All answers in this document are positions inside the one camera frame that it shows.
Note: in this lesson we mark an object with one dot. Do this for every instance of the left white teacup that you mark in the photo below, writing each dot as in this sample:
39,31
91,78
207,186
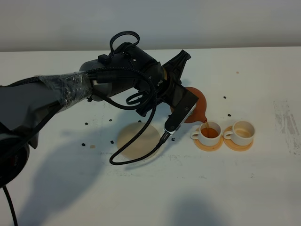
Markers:
208,134

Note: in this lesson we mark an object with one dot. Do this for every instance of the brown clay teapot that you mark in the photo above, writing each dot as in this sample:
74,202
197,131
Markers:
198,114

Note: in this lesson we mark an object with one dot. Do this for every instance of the right white teacup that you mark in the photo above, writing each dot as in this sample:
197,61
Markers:
246,126

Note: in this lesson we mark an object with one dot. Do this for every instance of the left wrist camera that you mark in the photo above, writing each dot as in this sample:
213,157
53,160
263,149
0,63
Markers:
183,102

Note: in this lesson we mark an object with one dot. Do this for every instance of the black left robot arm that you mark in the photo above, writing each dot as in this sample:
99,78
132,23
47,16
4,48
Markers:
127,78

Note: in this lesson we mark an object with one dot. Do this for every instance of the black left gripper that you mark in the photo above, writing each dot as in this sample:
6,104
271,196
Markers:
166,78

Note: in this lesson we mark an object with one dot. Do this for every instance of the right orange cup coaster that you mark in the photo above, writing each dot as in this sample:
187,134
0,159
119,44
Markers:
240,147

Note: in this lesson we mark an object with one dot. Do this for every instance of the white teacup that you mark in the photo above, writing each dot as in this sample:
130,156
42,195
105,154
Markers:
208,134
246,126

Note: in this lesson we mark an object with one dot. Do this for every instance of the beige round teapot coaster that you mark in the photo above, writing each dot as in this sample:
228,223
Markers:
145,143

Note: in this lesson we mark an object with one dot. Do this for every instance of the left orange cup coaster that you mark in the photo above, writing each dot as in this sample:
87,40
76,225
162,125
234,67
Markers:
208,147

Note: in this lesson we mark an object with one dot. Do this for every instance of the orange cup coaster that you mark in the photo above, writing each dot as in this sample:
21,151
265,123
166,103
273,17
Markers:
240,147
208,147

